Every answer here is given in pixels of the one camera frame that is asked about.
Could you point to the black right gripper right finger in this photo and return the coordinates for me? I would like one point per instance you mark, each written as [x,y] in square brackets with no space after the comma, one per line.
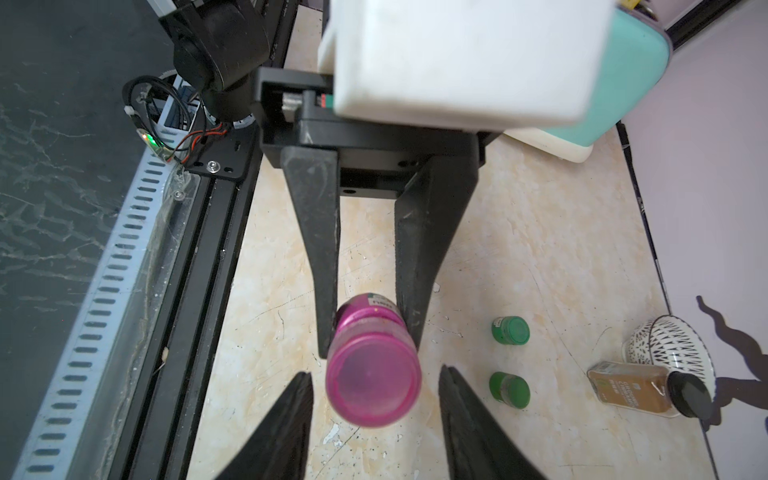
[476,445]

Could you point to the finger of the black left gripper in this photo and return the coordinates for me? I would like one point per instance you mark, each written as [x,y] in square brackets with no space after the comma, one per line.
[313,180]

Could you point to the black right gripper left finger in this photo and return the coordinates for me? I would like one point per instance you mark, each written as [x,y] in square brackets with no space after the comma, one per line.
[279,447]

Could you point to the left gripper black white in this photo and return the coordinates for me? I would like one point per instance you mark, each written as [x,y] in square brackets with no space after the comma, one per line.
[408,86]

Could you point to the magenta paint jar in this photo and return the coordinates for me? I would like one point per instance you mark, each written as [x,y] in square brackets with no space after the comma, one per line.
[373,376]

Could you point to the green paint jar with label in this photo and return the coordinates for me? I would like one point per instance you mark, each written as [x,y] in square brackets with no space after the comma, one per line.
[510,330]

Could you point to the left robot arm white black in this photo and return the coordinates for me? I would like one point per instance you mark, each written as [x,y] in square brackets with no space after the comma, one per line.
[219,46]

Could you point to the spice jar with black cap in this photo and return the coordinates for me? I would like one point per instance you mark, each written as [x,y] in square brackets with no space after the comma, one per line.
[651,389]

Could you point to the black white patterned bowl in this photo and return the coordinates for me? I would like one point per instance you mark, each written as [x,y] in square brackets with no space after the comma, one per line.
[671,342]

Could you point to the mint green toaster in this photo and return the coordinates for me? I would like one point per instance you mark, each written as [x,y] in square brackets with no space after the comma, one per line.
[636,57]

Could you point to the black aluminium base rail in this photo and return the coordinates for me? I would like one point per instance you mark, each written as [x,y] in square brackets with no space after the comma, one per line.
[158,438]

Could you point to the white slotted cable duct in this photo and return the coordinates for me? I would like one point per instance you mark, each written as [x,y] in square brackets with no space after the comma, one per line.
[82,416]

